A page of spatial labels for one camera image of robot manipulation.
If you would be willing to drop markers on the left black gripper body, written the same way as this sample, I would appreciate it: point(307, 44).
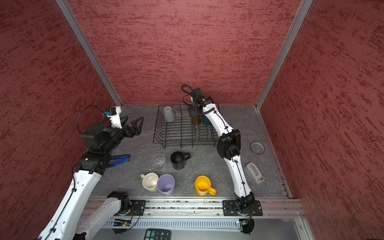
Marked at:
point(128, 132)

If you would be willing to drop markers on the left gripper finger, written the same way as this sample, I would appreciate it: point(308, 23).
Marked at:
point(138, 121)
point(138, 127)

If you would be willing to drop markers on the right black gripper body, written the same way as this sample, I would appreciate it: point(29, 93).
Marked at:
point(193, 110)

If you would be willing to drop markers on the olive green glass cup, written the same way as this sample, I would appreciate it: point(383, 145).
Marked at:
point(196, 120)

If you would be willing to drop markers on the grey white mug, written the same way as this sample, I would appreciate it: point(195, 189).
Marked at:
point(170, 114)

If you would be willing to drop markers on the black mug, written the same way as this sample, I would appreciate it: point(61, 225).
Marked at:
point(179, 159)

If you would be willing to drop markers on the lilac plastic cup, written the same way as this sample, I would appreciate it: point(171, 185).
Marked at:
point(166, 184)

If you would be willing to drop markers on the yellow mug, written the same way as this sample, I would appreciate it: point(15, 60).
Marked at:
point(203, 186)

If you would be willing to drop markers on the dark green mug white inside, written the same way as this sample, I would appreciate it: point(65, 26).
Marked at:
point(206, 121)

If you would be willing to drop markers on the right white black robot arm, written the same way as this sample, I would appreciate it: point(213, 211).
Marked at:
point(228, 146)

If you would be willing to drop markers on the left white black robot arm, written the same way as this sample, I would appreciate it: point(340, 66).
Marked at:
point(101, 141)

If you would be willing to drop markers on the blue black crimping tool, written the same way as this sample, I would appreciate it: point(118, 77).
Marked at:
point(118, 160)

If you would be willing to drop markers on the clear glass cup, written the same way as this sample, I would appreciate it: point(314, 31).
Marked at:
point(159, 162)

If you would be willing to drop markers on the cream light green mug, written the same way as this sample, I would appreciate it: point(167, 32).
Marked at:
point(150, 181)

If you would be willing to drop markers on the black calculator remote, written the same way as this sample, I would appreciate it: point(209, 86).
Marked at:
point(157, 234)

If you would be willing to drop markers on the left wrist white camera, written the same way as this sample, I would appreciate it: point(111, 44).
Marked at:
point(113, 113)

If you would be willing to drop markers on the black wire dish rack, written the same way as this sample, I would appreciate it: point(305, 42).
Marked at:
point(182, 132)

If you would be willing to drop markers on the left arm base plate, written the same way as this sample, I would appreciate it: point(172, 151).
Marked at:
point(139, 207)

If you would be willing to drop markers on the aluminium rail frame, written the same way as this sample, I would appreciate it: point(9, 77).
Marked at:
point(206, 213)

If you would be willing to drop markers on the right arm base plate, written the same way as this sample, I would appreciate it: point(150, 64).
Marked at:
point(232, 208)

